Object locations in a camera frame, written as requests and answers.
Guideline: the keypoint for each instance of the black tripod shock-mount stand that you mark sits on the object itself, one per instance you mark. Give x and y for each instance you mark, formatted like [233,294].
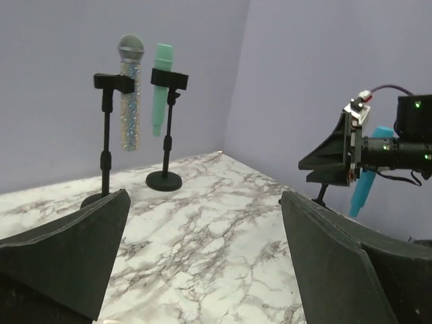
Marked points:
[322,194]

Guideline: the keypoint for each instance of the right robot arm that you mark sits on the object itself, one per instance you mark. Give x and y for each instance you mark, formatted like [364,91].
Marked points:
[413,131]

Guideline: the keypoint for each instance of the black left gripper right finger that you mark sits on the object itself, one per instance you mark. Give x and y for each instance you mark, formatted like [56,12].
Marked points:
[349,273]

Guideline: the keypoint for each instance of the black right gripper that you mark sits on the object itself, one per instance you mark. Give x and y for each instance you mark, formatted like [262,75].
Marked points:
[346,148]

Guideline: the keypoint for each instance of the glitter rhinestone microphone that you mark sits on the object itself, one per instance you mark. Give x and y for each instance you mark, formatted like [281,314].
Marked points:
[131,51]

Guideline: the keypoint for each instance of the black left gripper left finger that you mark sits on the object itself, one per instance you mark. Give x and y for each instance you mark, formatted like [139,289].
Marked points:
[59,271]

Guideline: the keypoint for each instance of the black round-base stand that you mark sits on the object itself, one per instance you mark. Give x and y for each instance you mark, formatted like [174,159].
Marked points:
[170,82]
[108,83]

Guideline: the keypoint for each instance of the mint green microphone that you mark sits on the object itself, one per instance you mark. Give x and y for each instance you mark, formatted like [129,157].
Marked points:
[163,62]

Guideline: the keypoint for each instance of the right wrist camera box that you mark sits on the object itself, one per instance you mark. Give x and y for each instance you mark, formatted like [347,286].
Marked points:
[358,108]

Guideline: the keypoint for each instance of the blue microphone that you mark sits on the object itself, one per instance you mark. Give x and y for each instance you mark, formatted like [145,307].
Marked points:
[366,179]

